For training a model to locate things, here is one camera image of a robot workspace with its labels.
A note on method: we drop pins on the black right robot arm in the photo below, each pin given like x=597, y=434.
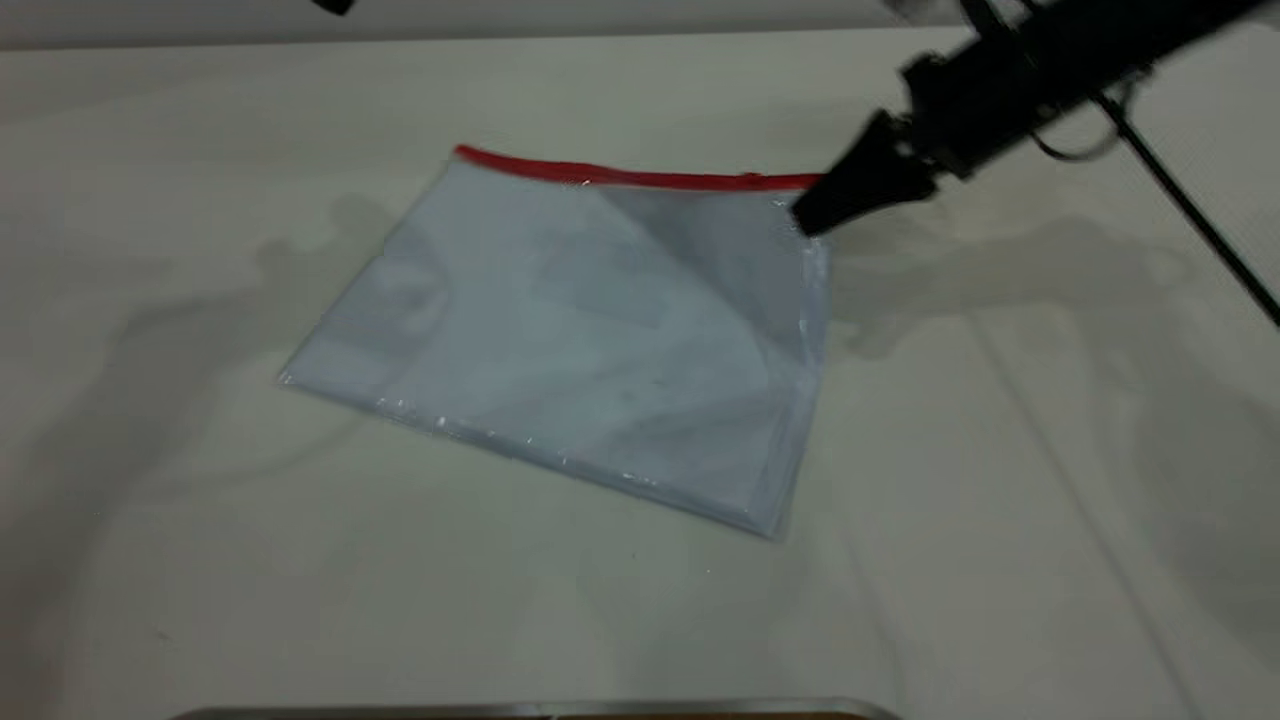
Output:
x=1160, y=35

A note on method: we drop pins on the clear plastic zip bag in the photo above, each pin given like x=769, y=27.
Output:
x=600, y=330

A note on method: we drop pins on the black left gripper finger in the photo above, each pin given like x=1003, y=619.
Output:
x=335, y=5

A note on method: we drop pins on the silver metal bar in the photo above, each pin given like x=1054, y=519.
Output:
x=540, y=710

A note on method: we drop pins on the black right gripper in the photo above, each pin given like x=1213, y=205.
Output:
x=985, y=100

